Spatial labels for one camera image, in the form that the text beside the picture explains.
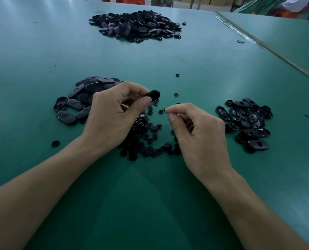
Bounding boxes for pile of black oval shells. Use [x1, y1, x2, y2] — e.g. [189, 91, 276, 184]
[215, 97, 273, 153]

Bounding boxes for person's left forearm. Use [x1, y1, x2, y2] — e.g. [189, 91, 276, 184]
[0, 135, 108, 250]

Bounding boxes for person's left hand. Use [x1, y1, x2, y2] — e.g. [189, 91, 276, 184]
[82, 81, 152, 154]

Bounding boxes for person's right hand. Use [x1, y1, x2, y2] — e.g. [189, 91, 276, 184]
[165, 103, 233, 185]

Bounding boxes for small open cardboard box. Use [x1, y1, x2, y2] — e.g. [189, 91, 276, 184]
[151, 0, 174, 7]

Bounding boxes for green striped bag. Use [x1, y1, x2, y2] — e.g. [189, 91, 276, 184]
[234, 0, 289, 16]

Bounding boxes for pile of small black buttons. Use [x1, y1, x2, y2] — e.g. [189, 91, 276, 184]
[118, 99, 182, 161]

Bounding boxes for person's right forearm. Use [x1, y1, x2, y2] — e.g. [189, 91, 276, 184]
[204, 170, 309, 250]

